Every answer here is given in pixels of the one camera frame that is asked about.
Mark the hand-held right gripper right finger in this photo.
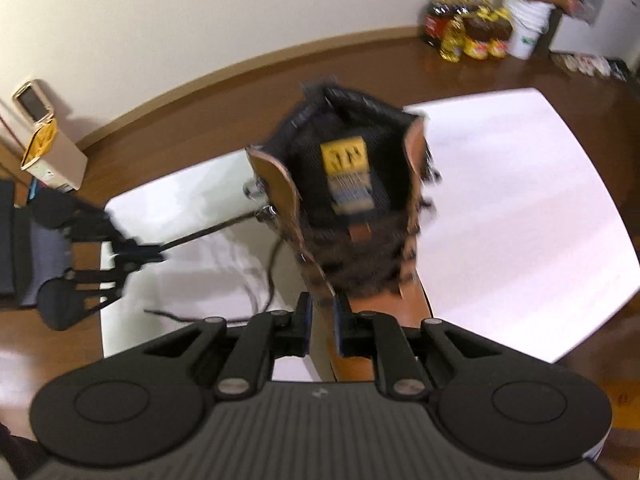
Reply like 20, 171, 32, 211
332, 292, 501, 401

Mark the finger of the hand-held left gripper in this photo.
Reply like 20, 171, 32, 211
62, 217, 166, 263
65, 259, 147, 317

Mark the cluster of cooking oil bottles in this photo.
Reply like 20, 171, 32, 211
422, 0, 513, 63

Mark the white cabinet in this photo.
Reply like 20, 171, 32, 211
550, 0, 640, 61

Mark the cardboard box with yellow contents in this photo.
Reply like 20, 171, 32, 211
20, 119, 89, 193

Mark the white plastic bucket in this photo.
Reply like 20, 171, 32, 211
502, 0, 553, 61

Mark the brown leather boot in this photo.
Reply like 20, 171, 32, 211
245, 81, 443, 383

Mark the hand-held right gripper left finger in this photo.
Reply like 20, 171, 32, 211
142, 291, 315, 401

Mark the dark brown shoelace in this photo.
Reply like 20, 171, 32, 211
144, 180, 441, 323

